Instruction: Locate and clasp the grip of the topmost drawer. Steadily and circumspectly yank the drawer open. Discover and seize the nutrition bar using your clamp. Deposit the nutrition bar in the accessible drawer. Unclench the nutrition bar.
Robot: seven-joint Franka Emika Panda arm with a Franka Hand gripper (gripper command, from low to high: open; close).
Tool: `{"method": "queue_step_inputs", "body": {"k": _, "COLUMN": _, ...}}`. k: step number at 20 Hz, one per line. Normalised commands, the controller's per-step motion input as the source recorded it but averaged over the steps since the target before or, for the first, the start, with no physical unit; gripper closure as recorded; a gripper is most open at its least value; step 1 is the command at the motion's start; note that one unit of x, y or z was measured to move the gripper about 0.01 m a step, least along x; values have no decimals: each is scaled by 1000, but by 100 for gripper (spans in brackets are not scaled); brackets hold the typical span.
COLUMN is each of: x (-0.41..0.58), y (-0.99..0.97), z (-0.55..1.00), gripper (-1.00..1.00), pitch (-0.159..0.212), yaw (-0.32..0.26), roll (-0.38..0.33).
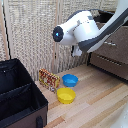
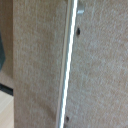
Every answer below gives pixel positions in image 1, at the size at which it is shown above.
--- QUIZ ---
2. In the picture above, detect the yellow red snack box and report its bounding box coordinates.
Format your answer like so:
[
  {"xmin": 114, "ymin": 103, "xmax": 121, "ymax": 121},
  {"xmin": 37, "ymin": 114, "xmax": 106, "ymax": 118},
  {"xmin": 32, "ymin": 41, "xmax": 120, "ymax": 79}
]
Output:
[{"xmin": 38, "ymin": 68, "xmax": 62, "ymax": 93}]

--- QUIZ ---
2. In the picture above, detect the silver bar drawer handle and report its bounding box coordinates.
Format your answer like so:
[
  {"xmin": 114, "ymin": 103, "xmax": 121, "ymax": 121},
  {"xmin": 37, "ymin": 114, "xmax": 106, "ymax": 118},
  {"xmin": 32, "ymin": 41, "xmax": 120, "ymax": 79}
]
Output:
[
  {"xmin": 105, "ymin": 40, "xmax": 118, "ymax": 47},
  {"xmin": 97, "ymin": 54, "xmax": 122, "ymax": 67}
]

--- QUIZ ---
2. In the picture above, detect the brown closed drawer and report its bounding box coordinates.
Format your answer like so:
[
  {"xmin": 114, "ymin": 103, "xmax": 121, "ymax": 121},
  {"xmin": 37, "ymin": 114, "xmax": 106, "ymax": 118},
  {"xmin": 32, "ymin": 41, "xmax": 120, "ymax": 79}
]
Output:
[{"xmin": 89, "ymin": 52, "xmax": 128, "ymax": 81}]

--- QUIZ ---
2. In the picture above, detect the blue bowl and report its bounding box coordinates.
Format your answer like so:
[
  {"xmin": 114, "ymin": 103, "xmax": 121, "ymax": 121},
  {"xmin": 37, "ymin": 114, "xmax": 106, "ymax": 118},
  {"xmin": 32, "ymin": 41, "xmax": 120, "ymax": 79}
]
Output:
[{"xmin": 61, "ymin": 73, "xmax": 80, "ymax": 88}]

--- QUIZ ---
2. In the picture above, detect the yellow bowl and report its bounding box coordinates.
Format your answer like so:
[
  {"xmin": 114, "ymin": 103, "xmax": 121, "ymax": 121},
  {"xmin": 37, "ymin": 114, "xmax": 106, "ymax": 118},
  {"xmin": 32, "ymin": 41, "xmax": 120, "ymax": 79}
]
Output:
[{"xmin": 56, "ymin": 87, "xmax": 77, "ymax": 105}]

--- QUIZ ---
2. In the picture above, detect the bamboo folding screen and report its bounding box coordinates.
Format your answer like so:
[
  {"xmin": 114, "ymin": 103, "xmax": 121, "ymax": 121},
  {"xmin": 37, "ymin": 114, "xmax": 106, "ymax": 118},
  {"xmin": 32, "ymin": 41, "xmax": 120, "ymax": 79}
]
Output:
[{"xmin": 0, "ymin": 0, "xmax": 128, "ymax": 82}]

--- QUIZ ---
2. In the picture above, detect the black fabric storage box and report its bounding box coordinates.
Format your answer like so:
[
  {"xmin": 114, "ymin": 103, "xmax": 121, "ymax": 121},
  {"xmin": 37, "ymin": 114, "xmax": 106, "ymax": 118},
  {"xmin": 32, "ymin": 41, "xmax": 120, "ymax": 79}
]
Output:
[{"xmin": 0, "ymin": 58, "xmax": 50, "ymax": 128}]

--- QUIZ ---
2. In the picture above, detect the dark frame drawer cabinet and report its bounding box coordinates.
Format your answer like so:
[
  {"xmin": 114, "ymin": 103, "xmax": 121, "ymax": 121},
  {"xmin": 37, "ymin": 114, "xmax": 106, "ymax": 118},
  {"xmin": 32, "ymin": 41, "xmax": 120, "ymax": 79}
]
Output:
[{"xmin": 87, "ymin": 9, "xmax": 128, "ymax": 84}]

